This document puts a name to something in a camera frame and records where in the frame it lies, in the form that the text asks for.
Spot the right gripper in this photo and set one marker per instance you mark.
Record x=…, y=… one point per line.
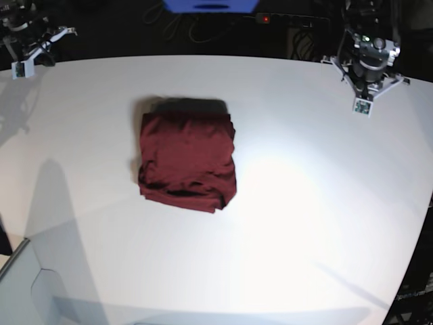
x=32, y=47

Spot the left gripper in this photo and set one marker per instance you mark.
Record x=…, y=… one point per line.
x=367, y=82

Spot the maroon t-shirt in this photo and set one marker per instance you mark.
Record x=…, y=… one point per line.
x=186, y=147

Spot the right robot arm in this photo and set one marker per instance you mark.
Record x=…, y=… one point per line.
x=30, y=28

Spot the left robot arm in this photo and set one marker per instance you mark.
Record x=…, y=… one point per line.
x=368, y=48

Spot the black power strip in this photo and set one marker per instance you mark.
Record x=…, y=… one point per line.
x=291, y=20

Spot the blue box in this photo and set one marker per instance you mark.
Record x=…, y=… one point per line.
x=210, y=6

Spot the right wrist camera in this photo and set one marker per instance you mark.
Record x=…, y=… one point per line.
x=23, y=69

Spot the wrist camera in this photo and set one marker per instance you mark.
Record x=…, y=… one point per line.
x=362, y=106
x=23, y=69

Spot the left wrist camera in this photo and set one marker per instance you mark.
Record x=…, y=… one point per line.
x=362, y=106

